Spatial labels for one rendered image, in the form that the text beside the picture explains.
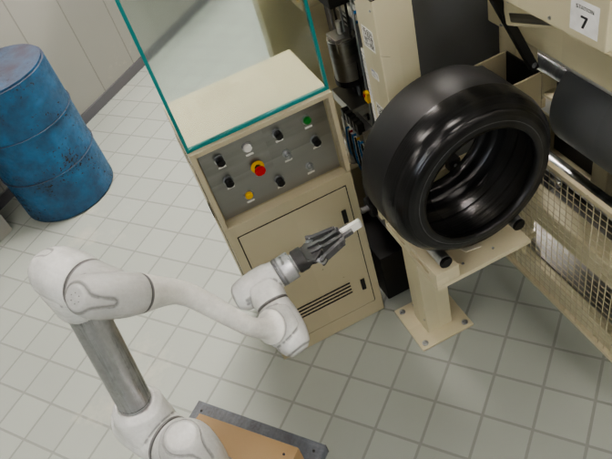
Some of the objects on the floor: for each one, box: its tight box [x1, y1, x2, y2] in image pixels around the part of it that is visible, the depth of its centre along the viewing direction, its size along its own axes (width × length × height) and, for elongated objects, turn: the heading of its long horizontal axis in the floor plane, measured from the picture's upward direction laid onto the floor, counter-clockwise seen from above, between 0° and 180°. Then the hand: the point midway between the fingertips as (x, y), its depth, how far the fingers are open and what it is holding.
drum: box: [0, 44, 113, 222], centre depth 411 cm, size 65×65×98 cm
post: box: [353, 0, 452, 332], centre depth 214 cm, size 13×13×250 cm
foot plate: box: [394, 295, 474, 352], centre depth 299 cm, size 27×27×2 cm
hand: (351, 228), depth 193 cm, fingers closed
